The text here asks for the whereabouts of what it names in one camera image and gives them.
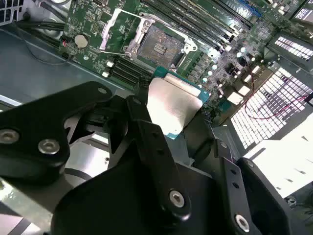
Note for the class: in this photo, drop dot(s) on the silver green CPU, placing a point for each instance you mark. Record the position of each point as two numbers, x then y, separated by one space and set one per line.
171 102

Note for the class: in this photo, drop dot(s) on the metal socket cover frame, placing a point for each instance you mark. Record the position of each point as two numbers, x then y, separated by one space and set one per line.
106 34

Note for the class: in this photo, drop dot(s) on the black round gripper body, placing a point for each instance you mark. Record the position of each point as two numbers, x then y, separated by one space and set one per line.
117 195

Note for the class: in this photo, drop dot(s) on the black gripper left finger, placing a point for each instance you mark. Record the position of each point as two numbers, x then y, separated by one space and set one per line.
36 122

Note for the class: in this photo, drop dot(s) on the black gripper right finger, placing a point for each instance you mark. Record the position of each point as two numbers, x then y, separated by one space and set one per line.
231 203

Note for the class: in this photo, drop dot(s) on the thin metal locking lever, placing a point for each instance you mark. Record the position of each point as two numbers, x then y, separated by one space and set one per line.
171 28

